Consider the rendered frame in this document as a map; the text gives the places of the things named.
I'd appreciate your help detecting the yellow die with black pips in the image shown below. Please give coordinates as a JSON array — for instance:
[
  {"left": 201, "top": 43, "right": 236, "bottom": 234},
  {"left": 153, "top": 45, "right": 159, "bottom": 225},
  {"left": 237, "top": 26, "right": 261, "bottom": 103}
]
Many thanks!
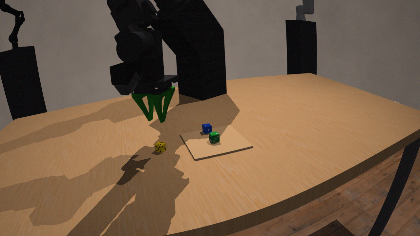
[{"left": 155, "top": 141, "right": 166, "bottom": 153}]

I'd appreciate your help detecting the dark green die with grey pips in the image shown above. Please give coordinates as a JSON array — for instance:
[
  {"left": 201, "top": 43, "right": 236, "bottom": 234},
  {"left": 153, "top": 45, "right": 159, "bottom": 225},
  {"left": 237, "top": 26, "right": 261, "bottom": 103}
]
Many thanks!
[{"left": 209, "top": 131, "right": 220, "bottom": 143}]

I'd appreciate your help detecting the blue die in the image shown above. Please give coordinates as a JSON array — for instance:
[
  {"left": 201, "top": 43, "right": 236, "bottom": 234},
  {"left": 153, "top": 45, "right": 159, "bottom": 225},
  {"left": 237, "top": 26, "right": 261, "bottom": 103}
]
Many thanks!
[{"left": 202, "top": 123, "right": 212, "bottom": 134}]

